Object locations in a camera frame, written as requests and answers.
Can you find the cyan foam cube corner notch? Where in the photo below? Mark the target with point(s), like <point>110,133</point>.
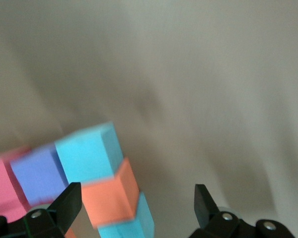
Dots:
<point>84,158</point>

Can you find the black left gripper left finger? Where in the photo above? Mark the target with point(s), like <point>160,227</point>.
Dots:
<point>67,200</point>

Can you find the cyan foam cube with dots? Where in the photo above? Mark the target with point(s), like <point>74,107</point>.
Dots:
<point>129,228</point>

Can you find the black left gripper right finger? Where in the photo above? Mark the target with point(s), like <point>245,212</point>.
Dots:
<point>203,205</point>

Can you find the purple foam cube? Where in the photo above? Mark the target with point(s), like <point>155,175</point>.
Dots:
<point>37,176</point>

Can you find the orange foam cube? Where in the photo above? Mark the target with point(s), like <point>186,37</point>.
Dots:
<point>109,200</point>

